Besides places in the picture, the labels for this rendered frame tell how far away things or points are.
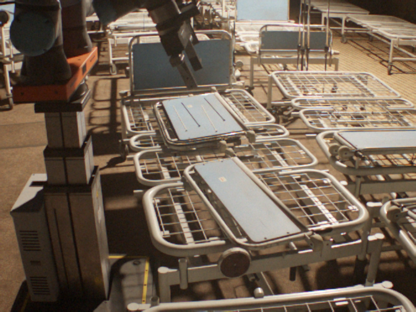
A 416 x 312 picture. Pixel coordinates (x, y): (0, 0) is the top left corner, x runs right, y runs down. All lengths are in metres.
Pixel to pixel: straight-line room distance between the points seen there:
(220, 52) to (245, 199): 1.74
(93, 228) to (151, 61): 1.96
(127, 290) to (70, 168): 0.56
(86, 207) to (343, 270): 1.40
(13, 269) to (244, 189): 1.28
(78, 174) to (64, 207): 0.13
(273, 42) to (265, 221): 3.19
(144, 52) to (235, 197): 1.70
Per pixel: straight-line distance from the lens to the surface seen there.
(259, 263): 1.86
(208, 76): 3.64
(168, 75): 3.59
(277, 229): 1.88
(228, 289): 2.43
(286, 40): 4.95
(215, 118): 2.85
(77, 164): 1.69
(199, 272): 1.81
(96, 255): 1.85
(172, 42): 1.28
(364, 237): 2.01
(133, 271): 2.09
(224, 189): 2.15
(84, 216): 1.77
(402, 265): 2.73
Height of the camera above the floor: 1.52
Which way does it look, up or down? 23 degrees down
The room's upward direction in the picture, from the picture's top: straight up
